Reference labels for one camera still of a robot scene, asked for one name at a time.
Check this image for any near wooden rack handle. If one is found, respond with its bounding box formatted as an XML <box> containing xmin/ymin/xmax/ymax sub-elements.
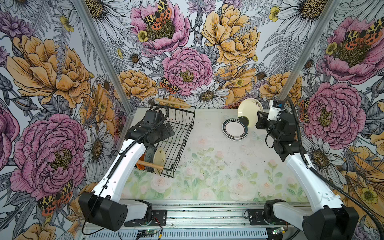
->
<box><xmin>137</xmin><ymin>160</ymin><xmax>164</xmax><ymax>171</ymax></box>

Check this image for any green circuit board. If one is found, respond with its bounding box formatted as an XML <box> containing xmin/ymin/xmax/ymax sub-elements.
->
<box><xmin>136</xmin><ymin>229</ymin><xmax>158</xmax><ymax>240</ymax></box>

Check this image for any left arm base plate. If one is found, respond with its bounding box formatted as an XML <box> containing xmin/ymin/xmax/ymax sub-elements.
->
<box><xmin>124</xmin><ymin>210</ymin><xmax>168</xmax><ymax>227</ymax></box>

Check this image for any teal patterned plate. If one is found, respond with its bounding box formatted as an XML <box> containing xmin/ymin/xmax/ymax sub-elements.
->
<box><xmin>145</xmin><ymin>145</ymin><xmax>157</xmax><ymax>164</ymax></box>

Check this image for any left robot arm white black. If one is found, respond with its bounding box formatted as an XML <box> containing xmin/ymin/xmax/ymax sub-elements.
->
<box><xmin>79</xmin><ymin>105</ymin><xmax>175</xmax><ymax>232</ymax></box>

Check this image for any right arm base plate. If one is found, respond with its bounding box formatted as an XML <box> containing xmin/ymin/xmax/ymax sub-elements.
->
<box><xmin>243</xmin><ymin>209</ymin><xmax>290</xmax><ymax>226</ymax></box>

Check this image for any wooden rack handle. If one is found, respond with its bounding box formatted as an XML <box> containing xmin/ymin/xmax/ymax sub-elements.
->
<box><xmin>137</xmin><ymin>160</ymin><xmax>164</xmax><ymax>171</ymax></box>
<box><xmin>156</xmin><ymin>99</ymin><xmax>191</xmax><ymax>108</ymax></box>

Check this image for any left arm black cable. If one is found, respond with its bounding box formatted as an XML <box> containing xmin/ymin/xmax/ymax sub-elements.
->
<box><xmin>81</xmin><ymin>105</ymin><xmax>170</xmax><ymax>236</ymax></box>

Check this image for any cream plate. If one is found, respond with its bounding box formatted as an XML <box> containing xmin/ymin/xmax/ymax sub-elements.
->
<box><xmin>154</xmin><ymin>148</ymin><xmax>166</xmax><ymax>167</ymax></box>

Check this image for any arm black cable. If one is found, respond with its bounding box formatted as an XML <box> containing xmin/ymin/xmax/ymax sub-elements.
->
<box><xmin>265</xmin><ymin>97</ymin><xmax>384</xmax><ymax>240</ymax></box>
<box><xmin>81</xmin><ymin>105</ymin><xmax>170</xmax><ymax>236</ymax></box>

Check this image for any black wire dish rack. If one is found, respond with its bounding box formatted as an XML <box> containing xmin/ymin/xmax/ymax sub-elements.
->
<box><xmin>131</xmin><ymin>104</ymin><xmax>196</xmax><ymax>179</ymax></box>

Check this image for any white plate red green band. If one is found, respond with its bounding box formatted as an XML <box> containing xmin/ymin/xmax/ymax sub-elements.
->
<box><xmin>222</xmin><ymin>119</ymin><xmax>248</xmax><ymax>141</ymax></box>

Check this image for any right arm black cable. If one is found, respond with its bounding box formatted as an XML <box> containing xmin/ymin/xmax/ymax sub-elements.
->
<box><xmin>265</xmin><ymin>97</ymin><xmax>384</xmax><ymax>240</ymax></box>

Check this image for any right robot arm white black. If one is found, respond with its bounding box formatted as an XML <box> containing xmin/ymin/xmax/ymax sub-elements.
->
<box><xmin>256</xmin><ymin>100</ymin><xmax>359</xmax><ymax>240</ymax></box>

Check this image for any far wooden rack handle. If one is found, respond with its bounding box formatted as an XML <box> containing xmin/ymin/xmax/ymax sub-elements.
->
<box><xmin>156</xmin><ymin>99</ymin><xmax>191</xmax><ymax>108</ymax></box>

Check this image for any beige plate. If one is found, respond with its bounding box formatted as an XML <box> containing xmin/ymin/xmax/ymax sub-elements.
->
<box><xmin>238</xmin><ymin>98</ymin><xmax>264</xmax><ymax>122</ymax></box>

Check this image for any white vented cable duct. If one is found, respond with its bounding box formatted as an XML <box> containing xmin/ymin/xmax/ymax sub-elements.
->
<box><xmin>83</xmin><ymin>228</ymin><xmax>268</xmax><ymax>240</ymax></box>

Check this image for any aluminium rail frame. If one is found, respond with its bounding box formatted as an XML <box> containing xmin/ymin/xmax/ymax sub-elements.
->
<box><xmin>74</xmin><ymin>199</ymin><xmax>331</xmax><ymax>240</ymax></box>

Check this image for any orange plate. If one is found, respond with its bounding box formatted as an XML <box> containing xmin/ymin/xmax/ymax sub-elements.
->
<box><xmin>136</xmin><ymin>154</ymin><xmax>147</xmax><ymax>171</ymax></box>

